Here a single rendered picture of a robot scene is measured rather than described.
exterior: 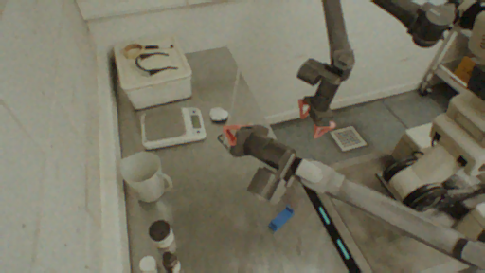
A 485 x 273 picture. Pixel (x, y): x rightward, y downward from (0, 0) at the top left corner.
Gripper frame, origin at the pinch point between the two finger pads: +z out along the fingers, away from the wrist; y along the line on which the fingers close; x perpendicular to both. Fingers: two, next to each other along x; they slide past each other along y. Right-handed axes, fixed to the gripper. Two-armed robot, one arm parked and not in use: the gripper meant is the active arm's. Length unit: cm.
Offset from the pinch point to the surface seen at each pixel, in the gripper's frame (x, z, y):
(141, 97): -12, 71, 16
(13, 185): -8.6, 4.2, -42.3
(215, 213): -36.9, 12.0, 15.4
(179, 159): -28, 39, 17
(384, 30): 46, 37, 169
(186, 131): -19, 45, 23
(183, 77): 1, 61, 29
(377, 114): -13, 33, 203
